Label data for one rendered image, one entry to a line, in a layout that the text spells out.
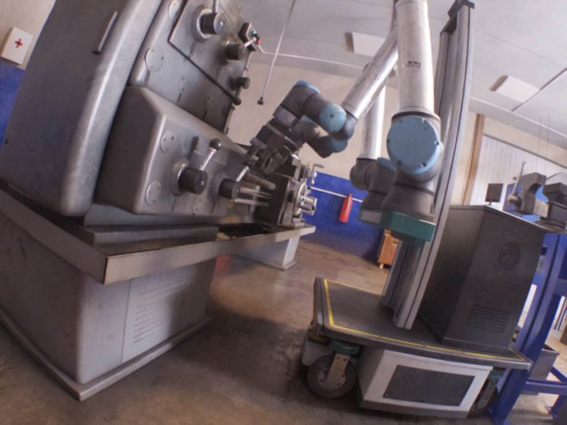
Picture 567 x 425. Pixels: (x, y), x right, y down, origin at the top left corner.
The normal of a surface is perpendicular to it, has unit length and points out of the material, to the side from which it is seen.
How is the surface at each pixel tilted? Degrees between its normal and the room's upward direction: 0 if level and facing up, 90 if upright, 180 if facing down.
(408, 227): 90
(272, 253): 90
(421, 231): 90
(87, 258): 90
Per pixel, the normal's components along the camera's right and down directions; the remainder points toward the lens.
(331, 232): -0.25, -0.02
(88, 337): 0.93, 0.27
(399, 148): -0.49, 0.00
